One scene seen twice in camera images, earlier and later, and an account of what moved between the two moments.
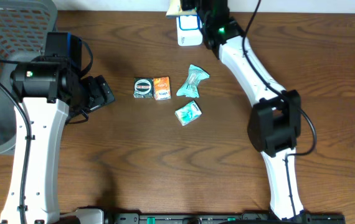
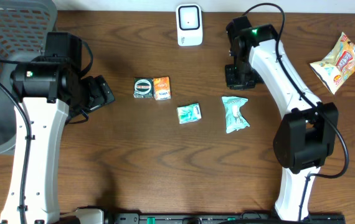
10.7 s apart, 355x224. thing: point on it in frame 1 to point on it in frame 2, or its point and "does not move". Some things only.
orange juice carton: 162,88 does not move
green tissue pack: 188,112 does not move
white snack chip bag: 175,9 to 339,63
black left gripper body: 93,95 does not move
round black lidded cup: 143,88 does not move
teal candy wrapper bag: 190,88 to 234,119
